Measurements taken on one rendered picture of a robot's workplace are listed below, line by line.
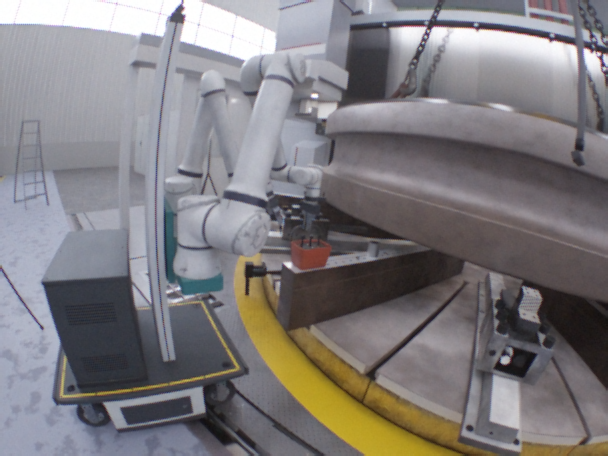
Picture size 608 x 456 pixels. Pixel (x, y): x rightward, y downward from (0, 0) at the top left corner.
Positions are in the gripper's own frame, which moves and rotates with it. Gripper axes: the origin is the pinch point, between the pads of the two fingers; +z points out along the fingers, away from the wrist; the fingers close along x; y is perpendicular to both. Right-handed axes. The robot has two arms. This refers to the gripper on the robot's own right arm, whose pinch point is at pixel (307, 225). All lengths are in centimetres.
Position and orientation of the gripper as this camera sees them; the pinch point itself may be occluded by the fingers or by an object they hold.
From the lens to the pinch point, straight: 156.0
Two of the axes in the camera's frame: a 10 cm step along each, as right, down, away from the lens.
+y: -8.3, 0.4, -5.5
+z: -1.3, 9.6, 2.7
